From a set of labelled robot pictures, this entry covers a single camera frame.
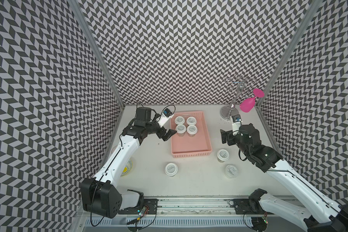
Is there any green yogurt cup white lid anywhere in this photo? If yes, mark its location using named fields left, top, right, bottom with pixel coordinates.
left=175, top=116, right=186, bottom=125

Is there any beige yogurt cup red print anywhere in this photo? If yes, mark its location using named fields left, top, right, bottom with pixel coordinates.
left=186, top=117, right=197, bottom=125

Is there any clear lid yogurt cup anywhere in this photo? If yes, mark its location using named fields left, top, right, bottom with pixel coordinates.
left=225, top=164, right=239, bottom=178

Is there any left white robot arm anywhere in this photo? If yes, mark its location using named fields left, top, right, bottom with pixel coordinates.
left=80, top=106, right=176, bottom=218

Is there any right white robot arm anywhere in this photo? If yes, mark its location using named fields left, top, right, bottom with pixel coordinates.
left=220, top=124, right=348, bottom=232

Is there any chrome glass holder stand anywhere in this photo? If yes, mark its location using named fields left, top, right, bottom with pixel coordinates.
left=220, top=74, right=254, bottom=121

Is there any magenta plastic wine glass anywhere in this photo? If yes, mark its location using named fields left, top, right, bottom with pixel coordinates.
left=240, top=89, right=265, bottom=113

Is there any pink translucent cup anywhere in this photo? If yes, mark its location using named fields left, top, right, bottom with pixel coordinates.
left=111, top=146, right=117, bottom=154

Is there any patterned blue yellow plate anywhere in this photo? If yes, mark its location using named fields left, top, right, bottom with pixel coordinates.
left=121, top=159, right=133, bottom=177

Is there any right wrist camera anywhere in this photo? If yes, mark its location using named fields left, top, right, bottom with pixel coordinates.
left=231, top=115, right=242, bottom=136

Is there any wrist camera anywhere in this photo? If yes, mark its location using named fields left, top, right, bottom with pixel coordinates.
left=156, top=104, right=176, bottom=128
left=231, top=115, right=242, bottom=136

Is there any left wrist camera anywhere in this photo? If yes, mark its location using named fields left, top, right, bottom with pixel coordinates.
left=156, top=104, right=176, bottom=128

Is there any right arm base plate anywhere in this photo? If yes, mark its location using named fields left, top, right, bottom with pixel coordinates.
left=232, top=199, right=259, bottom=215

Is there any aluminium front rail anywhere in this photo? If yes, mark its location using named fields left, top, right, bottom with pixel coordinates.
left=69, top=196, right=296, bottom=232

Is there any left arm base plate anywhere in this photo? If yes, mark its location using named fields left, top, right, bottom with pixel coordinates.
left=118, top=198, right=158, bottom=215

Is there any black cable under rail right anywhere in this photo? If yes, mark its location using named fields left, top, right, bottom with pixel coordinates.
left=243, top=211, right=269, bottom=232

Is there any black cable under rail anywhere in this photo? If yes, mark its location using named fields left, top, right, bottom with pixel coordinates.
left=126, top=202, right=157, bottom=232
left=243, top=211, right=269, bottom=232

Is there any black cable under rail left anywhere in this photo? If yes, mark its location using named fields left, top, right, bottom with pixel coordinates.
left=126, top=202, right=157, bottom=232

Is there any aluminium corner post left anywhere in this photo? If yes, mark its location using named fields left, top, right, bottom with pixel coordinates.
left=67, top=0, right=125, bottom=108

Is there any aluminium corner post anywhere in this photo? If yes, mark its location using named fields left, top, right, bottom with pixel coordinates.
left=67, top=0, right=125, bottom=108
left=257, top=0, right=323, bottom=109

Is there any aluminium corner post right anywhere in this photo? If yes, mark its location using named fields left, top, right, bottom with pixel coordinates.
left=257, top=0, right=323, bottom=109

